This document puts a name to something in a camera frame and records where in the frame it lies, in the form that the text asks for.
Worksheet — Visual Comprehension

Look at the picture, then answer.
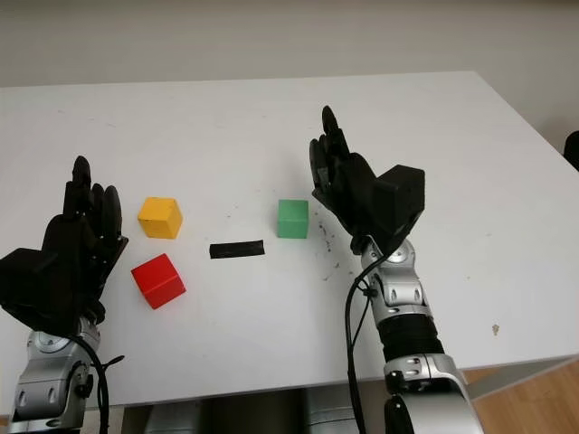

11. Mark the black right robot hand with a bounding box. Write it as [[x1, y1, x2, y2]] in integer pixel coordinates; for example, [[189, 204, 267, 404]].
[[309, 105, 379, 254]]

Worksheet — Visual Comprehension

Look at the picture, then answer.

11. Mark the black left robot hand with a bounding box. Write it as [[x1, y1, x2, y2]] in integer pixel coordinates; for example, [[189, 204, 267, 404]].
[[43, 156, 130, 325]]

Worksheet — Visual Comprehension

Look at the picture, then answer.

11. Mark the green wooden block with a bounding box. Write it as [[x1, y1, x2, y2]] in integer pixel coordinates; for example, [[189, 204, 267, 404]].
[[276, 199, 310, 240]]

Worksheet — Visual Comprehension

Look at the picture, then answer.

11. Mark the red wooden block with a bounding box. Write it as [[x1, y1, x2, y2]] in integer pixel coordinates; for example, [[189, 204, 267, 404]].
[[130, 252, 187, 311]]

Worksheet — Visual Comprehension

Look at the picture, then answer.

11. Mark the yellow wooden block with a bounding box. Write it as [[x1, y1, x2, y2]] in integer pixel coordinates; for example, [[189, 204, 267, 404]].
[[137, 196, 184, 240]]

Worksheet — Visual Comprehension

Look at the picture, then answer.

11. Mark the black tape strip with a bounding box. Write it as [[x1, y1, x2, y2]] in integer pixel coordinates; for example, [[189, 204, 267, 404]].
[[209, 240, 265, 260]]

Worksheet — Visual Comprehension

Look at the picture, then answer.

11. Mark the silver right robot leg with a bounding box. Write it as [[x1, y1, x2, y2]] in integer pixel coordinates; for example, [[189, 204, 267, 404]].
[[302, 386, 363, 434]]

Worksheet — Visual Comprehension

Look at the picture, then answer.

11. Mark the black chair edge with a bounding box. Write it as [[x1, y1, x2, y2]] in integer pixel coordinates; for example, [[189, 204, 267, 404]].
[[564, 130, 579, 173]]

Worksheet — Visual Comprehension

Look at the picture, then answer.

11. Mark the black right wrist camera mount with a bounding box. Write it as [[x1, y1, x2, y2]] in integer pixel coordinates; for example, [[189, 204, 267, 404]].
[[370, 165, 426, 254]]

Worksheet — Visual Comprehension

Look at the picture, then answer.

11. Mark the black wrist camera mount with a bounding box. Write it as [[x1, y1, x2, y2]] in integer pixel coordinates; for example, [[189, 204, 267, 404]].
[[0, 247, 87, 335], [370, 165, 426, 254]]

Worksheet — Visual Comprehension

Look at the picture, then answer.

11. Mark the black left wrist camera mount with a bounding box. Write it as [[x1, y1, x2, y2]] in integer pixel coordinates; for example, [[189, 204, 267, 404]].
[[0, 247, 87, 335]]

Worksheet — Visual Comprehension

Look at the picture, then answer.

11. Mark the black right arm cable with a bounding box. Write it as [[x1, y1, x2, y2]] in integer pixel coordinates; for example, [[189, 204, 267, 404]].
[[344, 257, 385, 434]]

